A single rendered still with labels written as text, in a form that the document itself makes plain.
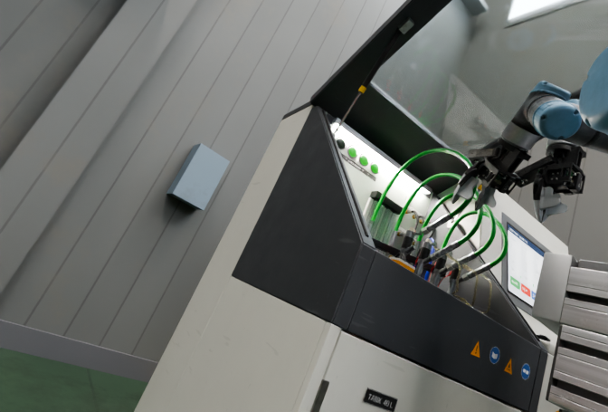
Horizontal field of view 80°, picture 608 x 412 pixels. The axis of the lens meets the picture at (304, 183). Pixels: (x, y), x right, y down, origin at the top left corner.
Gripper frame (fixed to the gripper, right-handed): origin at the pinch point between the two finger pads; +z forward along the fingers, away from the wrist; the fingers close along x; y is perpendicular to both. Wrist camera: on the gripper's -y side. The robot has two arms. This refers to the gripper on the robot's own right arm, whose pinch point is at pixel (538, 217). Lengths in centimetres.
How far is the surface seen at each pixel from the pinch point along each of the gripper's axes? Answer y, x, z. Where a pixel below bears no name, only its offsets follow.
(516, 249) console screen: -33, 46, -9
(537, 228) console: -38, 65, -27
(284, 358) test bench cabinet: -13, -47, 54
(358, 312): -3, -42, 41
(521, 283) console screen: -30, 49, 4
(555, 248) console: -37, 80, -24
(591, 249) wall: -69, 180, -66
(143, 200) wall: -195, -72, 27
